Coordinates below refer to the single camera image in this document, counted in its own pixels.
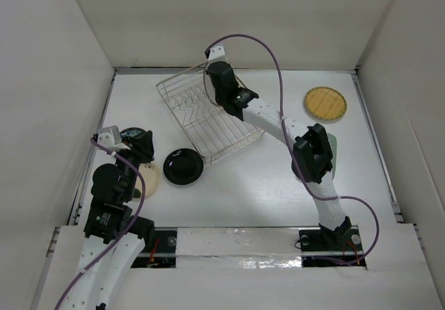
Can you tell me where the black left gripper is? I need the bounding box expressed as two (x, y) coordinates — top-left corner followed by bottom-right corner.
(112, 129), (155, 200)

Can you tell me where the woven bamboo round plate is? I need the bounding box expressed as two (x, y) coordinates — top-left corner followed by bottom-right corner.
(304, 86), (348, 122)

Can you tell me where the white plate red pattern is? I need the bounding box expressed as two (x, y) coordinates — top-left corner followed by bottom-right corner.
(203, 65), (219, 107)

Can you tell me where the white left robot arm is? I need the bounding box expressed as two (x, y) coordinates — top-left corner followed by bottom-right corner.
(55, 126), (155, 309)

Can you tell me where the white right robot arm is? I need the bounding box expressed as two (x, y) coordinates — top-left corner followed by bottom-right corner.
(206, 60), (351, 252)

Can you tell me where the light green rectangular dish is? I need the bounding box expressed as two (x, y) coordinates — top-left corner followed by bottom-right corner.
(295, 131), (339, 182)

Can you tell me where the blue and white plate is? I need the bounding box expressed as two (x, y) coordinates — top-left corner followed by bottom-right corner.
(120, 127), (146, 140)

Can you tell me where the beige plate with writing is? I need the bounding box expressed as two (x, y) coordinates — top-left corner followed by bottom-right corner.
(133, 162), (161, 200)

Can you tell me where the glossy black plate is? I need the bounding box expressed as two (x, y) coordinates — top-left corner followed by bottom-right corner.
(163, 148), (204, 186)

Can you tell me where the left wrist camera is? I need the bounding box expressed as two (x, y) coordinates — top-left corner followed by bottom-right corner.
(92, 126), (122, 152)

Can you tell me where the silver wire dish rack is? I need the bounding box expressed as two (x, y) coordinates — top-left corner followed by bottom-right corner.
(156, 63), (264, 165)

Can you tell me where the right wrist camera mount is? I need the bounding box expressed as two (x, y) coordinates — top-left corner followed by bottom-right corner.
(204, 44), (229, 65)

